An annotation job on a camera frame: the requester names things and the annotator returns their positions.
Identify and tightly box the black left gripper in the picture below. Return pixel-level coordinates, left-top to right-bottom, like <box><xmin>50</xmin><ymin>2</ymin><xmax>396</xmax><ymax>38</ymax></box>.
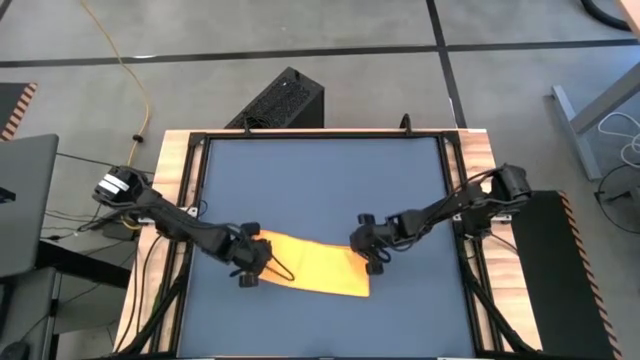
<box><xmin>219</xmin><ymin>222</ymin><xmax>274</xmax><ymax>289</ymax></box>

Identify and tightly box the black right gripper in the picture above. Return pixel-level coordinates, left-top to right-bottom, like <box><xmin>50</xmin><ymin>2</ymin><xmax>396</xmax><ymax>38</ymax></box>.
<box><xmin>349</xmin><ymin>213</ymin><xmax>401</xmax><ymax>276</ymax></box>

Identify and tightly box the orange microfibre towel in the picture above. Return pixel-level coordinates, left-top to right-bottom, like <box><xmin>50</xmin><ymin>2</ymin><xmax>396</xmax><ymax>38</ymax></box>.
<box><xmin>257</xmin><ymin>228</ymin><xmax>371</xmax><ymax>299</ymax></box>

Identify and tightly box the black computer tower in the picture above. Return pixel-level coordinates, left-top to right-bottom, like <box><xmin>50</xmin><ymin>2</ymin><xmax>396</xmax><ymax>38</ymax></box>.
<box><xmin>224</xmin><ymin>66</ymin><xmax>325</xmax><ymax>130</ymax></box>

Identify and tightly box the long hazard-striped black mat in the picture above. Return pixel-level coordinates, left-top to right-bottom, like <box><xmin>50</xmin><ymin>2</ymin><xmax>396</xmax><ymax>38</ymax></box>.
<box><xmin>512</xmin><ymin>189</ymin><xmax>624</xmax><ymax>360</ymax></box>

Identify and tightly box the grey laptop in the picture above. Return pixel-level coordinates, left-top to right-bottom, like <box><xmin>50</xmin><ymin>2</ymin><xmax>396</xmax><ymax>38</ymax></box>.
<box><xmin>0</xmin><ymin>133</ymin><xmax>60</xmax><ymax>279</ymax></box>

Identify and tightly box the black computer mouse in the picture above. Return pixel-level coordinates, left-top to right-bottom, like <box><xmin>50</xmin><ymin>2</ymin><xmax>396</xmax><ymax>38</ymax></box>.
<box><xmin>0</xmin><ymin>341</ymin><xmax>30</xmax><ymax>360</ymax></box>

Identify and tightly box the small hazard-striped black mat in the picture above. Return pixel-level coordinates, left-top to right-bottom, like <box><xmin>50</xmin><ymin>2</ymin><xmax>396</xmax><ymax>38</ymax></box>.
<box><xmin>0</xmin><ymin>82</ymin><xmax>39</xmax><ymax>142</ymax></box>

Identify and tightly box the black metal table frame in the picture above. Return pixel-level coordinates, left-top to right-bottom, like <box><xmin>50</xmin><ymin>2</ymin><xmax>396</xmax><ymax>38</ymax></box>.
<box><xmin>117</xmin><ymin>128</ymin><xmax>544</xmax><ymax>360</ymax></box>

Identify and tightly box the yellow cable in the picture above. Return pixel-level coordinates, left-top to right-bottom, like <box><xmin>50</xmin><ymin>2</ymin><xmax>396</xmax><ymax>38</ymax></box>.
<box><xmin>78</xmin><ymin>0</ymin><xmax>151</xmax><ymax>169</ymax></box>

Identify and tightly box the grey metal desk frame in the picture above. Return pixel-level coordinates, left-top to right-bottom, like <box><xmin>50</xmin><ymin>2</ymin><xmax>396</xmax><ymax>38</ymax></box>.
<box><xmin>552</xmin><ymin>62</ymin><xmax>640</xmax><ymax>181</ymax></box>

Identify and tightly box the white cable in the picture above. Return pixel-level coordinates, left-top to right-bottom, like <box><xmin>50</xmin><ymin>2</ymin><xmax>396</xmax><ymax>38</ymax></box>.
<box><xmin>597</xmin><ymin>112</ymin><xmax>640</xmax><ymax>169</ymax></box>

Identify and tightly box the thick black hose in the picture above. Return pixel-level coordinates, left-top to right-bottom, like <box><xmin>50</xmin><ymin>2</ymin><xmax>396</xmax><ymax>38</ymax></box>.
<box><xmin>579</xmin><ymin>0</ymin><xmax>632</xmax><ymax>32</ymax></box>

